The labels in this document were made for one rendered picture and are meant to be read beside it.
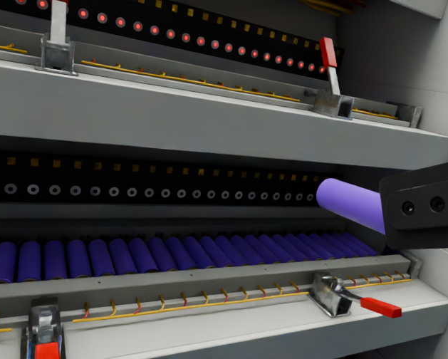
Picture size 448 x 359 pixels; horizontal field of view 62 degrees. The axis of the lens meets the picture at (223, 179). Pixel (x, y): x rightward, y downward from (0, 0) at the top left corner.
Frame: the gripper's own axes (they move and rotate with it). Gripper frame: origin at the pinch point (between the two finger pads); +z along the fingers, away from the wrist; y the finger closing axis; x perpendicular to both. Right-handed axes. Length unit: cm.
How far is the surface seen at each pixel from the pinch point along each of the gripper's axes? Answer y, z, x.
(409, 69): -30.4, 20.4, -22.3
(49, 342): 14.1, 17.3, 6.2
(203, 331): 2.2, 20.7, 7.7
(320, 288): -11.4, 21.4, 5.4
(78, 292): 11.8, 22.9, 3.8
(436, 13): -29.0, 14.8, -26.9
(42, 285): 14.3, 23.8, 3.1
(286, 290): -8.5, 23.2, 5.5
